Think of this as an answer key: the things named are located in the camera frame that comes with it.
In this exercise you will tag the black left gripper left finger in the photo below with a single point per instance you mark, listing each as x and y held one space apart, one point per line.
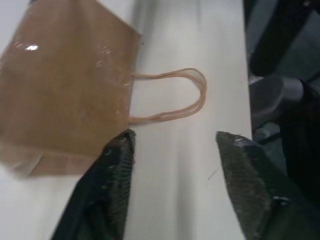
105 190

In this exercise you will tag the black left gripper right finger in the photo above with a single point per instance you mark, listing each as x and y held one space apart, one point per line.
252 190

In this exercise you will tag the brown paper bag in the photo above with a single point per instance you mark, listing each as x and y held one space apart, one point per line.
65 100

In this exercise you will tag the grey robot foot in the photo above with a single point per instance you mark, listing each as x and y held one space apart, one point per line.
270 96

